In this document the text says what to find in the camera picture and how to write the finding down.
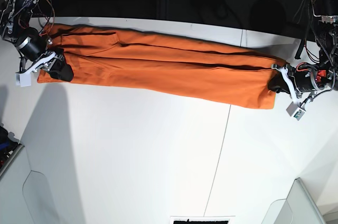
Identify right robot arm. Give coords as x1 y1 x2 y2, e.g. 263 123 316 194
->
1 0 74 87

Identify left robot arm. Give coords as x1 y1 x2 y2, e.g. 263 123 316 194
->
268 0 337 107

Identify black white marker sheet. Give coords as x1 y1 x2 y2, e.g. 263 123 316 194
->
170 216 236 224

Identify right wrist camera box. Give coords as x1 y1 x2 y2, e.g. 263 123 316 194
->
15 72 31 87

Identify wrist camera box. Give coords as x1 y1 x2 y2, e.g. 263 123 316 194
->
286 102 306 121
15 72 31 87

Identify grey left side panel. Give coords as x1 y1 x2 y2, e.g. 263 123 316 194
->
0 143 88 224

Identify orange t-shirt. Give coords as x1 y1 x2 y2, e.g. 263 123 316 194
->
49 24 286 109

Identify grey panel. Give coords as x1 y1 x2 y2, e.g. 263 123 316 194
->
262 178 326 224
0 143 88 224

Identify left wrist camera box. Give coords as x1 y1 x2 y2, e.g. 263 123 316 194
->
286 102 306 121

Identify dark clutter with blue item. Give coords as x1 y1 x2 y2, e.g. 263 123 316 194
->
0 126 19 168

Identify grey right side panel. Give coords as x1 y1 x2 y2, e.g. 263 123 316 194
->
262 178 326 224

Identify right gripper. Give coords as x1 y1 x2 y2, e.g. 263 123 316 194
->
14 35 74 81

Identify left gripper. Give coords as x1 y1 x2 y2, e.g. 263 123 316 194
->
268 62 325 104

